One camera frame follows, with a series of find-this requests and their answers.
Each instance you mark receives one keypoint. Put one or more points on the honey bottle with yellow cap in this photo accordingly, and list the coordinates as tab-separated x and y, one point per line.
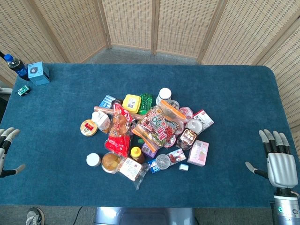
136	154

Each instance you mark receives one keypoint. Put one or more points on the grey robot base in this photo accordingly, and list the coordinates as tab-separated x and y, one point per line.
144	216

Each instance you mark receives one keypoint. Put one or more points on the yellow lidded box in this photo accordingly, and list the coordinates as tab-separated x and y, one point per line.
131	103

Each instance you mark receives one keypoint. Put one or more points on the clear cup of amber jelly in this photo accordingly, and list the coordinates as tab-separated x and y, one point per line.
110	162

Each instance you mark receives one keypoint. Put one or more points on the clear sealed cup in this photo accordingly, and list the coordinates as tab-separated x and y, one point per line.
174	103

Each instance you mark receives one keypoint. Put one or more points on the green foil packet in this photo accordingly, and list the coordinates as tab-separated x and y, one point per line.
145	103

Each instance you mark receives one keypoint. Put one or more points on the dark brown snack pouch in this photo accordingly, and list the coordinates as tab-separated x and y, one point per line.
187	138

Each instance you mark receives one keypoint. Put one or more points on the pink sealed pudding cup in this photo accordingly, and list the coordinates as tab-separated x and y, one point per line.
186	113

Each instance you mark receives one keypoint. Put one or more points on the grey sneaker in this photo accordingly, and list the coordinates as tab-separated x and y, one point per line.
35	216

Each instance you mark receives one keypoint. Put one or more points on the dark bottle with blue cap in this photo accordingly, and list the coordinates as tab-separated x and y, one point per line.
17	66

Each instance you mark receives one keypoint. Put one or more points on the blue and white snack packet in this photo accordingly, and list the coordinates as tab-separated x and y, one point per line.
153	167

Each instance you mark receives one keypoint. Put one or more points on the white packet in clear wrap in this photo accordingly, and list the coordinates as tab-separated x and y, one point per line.
131	170

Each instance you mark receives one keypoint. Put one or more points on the small light blue eraser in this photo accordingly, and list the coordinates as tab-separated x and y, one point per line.
184	167

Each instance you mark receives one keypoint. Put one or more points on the light blue cardboard box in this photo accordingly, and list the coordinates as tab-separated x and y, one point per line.
38	73

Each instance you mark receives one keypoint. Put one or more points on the small white milk carton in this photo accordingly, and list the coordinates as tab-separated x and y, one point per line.
101	121

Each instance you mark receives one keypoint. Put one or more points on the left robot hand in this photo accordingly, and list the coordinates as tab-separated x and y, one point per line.
3	143

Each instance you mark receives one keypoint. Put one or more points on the small green cube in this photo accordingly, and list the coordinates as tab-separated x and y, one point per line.
140	140

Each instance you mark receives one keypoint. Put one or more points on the blue table cloth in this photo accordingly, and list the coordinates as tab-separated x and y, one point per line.
211	93

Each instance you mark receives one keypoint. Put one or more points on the brown cylindrical roll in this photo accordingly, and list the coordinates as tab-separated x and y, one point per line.
103	109

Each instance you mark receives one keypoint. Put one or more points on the purple small box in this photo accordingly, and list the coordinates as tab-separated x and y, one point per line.
149	151

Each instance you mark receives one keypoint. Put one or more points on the red and white snack packet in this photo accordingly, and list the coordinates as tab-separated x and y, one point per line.
177	156

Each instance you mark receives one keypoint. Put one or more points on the woven folding screen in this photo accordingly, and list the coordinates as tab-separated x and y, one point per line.
150	25

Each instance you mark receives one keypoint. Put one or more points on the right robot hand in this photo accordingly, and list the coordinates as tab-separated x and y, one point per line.
281	165

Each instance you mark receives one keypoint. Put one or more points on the large red date snack bag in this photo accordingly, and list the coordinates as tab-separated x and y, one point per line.
159	126

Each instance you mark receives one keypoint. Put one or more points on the white and red box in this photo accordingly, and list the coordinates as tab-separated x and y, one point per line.
204	118

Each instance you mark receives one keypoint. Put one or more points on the pink box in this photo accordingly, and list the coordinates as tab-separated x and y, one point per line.
198	152

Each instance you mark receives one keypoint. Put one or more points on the blue and white small box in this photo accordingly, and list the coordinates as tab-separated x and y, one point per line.
106	101

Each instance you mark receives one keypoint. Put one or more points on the small green packet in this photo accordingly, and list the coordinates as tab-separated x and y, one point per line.
23	90

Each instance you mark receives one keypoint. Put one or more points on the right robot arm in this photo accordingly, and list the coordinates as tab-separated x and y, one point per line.
286	206

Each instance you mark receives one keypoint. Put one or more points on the white bottle with white cap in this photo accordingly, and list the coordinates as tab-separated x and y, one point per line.
164	95

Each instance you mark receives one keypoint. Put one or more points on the round red and cream tin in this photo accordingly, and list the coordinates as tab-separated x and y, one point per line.
88	127

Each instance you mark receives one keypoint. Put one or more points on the white lid jar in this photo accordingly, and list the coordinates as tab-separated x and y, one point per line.
93	159

